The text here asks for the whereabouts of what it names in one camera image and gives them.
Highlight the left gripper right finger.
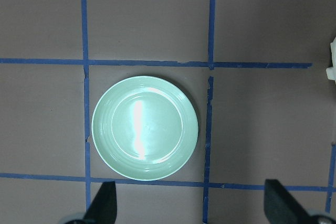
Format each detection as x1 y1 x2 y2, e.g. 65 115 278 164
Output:
264 179 318 224

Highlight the white rice cooker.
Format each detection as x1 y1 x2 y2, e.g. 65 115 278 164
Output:
326 38 336 81

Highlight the green plate left side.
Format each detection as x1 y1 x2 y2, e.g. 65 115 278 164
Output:
91 76 198 181

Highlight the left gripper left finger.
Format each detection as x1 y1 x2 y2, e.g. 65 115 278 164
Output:
83 182 117 224

